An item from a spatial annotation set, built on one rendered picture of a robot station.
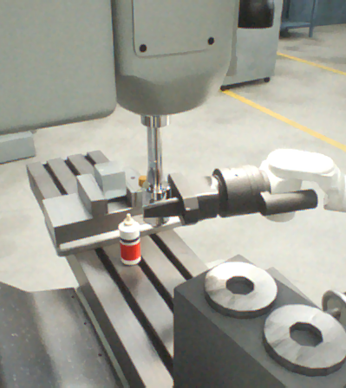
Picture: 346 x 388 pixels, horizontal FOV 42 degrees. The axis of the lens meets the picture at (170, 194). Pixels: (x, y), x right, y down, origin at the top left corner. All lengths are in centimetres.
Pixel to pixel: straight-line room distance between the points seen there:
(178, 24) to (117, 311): 50
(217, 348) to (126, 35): 38
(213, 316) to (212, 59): 32
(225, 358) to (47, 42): 40
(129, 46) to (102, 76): 6
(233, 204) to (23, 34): 43
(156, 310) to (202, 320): 27
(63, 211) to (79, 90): 51
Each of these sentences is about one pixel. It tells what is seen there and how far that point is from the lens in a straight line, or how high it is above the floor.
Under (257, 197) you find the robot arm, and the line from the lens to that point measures 77.
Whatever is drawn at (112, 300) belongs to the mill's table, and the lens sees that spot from 85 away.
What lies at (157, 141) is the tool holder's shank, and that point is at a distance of 70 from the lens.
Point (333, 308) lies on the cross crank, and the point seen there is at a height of 66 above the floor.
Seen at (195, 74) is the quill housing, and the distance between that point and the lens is 60.
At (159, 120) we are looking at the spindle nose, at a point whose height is 129.
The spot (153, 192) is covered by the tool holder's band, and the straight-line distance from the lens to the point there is 72.
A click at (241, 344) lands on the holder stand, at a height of 114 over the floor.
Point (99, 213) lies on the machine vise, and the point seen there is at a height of 103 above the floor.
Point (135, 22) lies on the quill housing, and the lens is 54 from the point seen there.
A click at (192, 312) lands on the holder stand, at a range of 57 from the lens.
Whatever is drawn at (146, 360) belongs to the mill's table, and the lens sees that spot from 75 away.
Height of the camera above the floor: 153
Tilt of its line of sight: 30 degrees down
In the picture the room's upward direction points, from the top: straight up
